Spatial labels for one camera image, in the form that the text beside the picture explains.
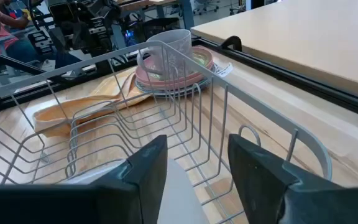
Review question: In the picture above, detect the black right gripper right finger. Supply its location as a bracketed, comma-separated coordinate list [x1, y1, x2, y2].
[227, 134, 358, 224]

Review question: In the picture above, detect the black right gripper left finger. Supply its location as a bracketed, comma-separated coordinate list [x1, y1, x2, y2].
[0, 134, 168, 224]

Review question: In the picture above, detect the orange checked dish towel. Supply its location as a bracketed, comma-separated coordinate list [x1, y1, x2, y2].
[32, 67, 154, 138]

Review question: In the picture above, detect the white printed label tag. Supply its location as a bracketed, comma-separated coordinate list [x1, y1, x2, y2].
[213, 62, 234, 78]

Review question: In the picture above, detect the light wooden neighbouring table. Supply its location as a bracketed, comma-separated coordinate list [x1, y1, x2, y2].
[190, 0, 358, 102]

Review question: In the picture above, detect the black computer case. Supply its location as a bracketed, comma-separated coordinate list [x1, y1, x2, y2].
[121, 17, 181, 47]

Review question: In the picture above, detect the grey office chair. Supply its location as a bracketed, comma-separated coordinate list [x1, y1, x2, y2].
[193, 0, 222, 16]

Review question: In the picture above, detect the grey armrest chair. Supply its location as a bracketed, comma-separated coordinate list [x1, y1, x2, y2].
[0, 26, 37, 57]

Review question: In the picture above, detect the grey wire dish rack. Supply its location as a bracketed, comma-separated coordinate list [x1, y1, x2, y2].
[0, 40, 334, 224]

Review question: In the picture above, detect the black clamp handle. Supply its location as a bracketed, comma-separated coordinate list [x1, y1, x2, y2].
[219, 35, 243, 52]

